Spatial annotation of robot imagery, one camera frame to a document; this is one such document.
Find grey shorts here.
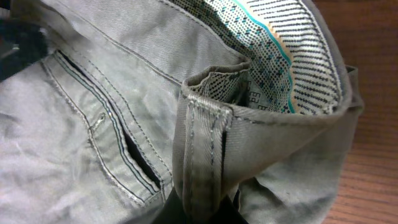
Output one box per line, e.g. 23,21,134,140
1,0,363,224

